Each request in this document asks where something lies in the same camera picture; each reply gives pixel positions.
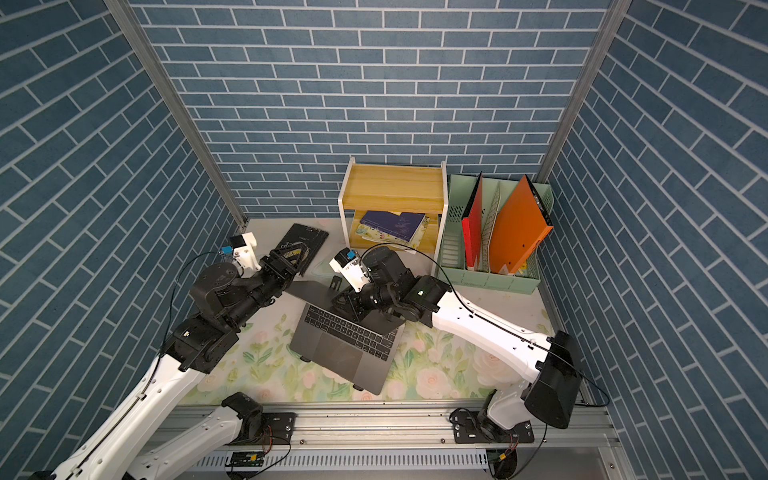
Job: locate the light magazines under blue book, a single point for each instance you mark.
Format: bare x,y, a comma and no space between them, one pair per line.
370,234

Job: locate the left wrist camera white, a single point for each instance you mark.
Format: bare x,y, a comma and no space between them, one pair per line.
242,249

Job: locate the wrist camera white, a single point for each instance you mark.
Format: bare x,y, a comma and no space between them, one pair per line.
242,249
350,266

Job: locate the floral table mat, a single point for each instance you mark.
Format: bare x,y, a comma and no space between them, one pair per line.
428,364

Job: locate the red file folder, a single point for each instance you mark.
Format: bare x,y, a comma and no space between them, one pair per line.
471,223

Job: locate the black book with gold emblem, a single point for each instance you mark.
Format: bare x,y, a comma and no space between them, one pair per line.
301,244

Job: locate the small black electronics board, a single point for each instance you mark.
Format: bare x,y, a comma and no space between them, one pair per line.
247,460

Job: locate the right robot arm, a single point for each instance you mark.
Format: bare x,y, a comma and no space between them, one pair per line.
549,366

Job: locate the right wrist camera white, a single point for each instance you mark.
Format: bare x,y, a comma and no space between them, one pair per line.
350,266

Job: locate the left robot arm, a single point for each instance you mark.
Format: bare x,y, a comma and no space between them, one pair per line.
225,301

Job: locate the grey laptop computer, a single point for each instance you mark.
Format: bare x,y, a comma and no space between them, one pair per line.
361,353

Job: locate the dark blue book on shelf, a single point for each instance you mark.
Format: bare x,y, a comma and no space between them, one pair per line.
402,226

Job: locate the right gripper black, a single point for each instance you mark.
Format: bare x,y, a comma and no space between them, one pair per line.
353,306

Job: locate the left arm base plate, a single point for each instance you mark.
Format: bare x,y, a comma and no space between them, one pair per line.
270,427

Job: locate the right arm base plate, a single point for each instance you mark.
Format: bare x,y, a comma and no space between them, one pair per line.
471,427

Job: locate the aluminium mounting rail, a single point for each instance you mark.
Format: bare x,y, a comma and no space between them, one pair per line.
367,439

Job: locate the mint green file organizer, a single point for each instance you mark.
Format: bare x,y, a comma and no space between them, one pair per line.
490,196

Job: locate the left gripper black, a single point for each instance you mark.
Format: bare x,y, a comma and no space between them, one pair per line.
279,267

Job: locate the orange file folder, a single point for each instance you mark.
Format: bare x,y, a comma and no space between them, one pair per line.
520,226

